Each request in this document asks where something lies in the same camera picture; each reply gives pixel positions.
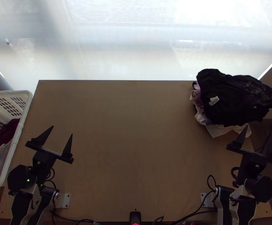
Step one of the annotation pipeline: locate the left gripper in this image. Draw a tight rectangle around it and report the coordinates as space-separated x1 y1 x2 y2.
25 125 74 176

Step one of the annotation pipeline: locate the heap of clothes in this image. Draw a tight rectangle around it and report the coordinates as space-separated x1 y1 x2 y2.
0 118 21 186
188 68 272 139

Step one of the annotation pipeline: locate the black cable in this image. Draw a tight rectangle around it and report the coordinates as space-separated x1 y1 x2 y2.
49 209 97 224
43 167 57 186
207 174 219 192

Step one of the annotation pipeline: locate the white laundry basket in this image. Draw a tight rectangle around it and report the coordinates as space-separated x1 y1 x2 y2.
0 90 33 192

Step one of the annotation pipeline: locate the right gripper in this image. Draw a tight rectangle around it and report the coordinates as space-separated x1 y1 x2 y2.
226 126 268 182

